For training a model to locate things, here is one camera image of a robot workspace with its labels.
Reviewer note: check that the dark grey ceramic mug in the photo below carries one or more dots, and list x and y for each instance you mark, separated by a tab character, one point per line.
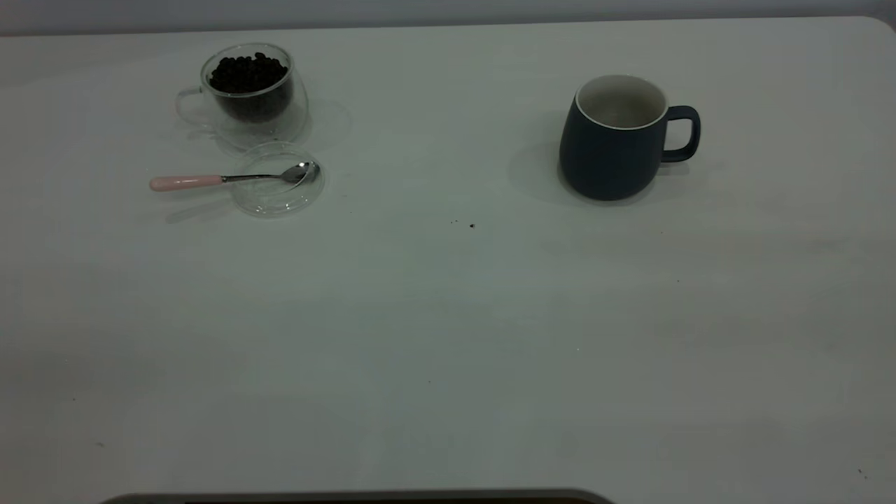
609	161

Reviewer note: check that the dark coffee beans heap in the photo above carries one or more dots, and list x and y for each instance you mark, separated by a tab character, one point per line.
248	73

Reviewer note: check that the clear round glass lid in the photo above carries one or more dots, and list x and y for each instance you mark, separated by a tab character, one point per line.
273	199

